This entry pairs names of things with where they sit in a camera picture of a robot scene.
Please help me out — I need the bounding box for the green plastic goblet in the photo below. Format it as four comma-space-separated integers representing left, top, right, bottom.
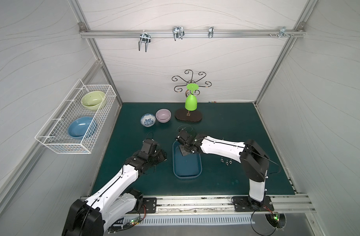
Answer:
185, 83, 199, 111

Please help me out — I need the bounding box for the light green bowl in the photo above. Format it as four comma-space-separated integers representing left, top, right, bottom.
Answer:
81, 91, 106, 111

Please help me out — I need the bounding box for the teal plastic storage box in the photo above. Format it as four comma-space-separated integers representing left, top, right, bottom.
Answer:
172, 141, 203, 180

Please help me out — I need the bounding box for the black cooling fan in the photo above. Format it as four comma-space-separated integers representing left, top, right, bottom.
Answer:
265, 213, 287, 229

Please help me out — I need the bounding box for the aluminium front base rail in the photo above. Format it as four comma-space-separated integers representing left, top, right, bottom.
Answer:
73, 193, 316, 218

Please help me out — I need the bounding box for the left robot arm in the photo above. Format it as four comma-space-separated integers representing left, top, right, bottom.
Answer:
62, 139, 167, 236

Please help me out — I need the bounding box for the aluminium top rail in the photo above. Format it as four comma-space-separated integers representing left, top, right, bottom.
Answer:
80, 29, 306, 39

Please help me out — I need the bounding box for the pink bowl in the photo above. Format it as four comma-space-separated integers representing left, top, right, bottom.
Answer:
155, 109, 172, 124

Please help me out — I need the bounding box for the metal hook right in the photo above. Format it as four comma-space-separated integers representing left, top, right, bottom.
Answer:
268, 27, 295, 39

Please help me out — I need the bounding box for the white wire wall basket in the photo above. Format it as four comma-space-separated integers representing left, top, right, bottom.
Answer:
35, 80, 116, 154

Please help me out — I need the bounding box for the metal double hook left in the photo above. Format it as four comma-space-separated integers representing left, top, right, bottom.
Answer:
138, 32, 151, 52

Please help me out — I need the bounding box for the black metal cup stand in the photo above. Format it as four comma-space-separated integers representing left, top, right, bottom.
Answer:
171, 69, 212, 123

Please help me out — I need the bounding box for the blue patterned small bowl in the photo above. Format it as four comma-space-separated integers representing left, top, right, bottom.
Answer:
140, 113, 156, 127

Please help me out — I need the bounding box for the white ventilation grille strip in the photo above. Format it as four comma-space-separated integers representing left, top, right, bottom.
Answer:
138, 214, 255, 226

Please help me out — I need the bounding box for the metal double hook middle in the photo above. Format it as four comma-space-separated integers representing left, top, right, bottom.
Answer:
172, 26, 185, 41

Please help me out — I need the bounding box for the metal double hook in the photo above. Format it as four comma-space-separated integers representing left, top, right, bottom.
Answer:
172, 26, 185, 41
138, 32, 151, 52

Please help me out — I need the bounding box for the green table mat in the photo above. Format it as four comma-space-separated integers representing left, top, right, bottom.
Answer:
92, 103, 294, 196

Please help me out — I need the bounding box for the small metal hook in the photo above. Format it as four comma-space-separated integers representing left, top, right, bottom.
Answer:
208, 27, 214, 38

